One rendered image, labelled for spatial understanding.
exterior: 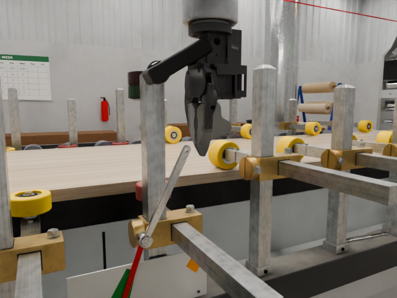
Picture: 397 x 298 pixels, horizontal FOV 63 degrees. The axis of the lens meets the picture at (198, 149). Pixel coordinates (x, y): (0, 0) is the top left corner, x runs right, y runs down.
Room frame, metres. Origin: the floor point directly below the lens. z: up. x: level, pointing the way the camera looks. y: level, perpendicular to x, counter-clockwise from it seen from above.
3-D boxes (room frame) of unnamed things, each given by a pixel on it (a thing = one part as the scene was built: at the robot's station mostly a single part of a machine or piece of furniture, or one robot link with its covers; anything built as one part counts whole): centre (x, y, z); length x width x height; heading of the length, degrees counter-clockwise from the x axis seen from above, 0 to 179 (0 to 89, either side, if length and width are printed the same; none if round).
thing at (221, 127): (0.54, -0.03, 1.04); 0.06 x 0.03 x 0.09; 117
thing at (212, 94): (0.52, -0.01, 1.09); 0.05 x 0.02 x 0.09; 27
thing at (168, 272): (0.55, 0.10, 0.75); 0.26 x 0.01 x 0.10; 117
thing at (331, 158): (0.82, -0.38, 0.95); 0.14 x 0.06 x 0.05; 117
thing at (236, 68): (0.55, -0.03, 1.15); 0.09 x 0.08 x 0.12; 117
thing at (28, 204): (0.62, 0.34, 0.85); 0.08 x 0.08 x 0.11
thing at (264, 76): (0.70, -0.14, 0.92); 0.04 x 0.04 x 0.48; 27
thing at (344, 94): (0.81, -0.36, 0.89); 0.04 x 0.04 x 0.48; 27
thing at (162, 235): (0.60, 0.06, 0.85); 0.14 x 0.06 x 0.05; 117
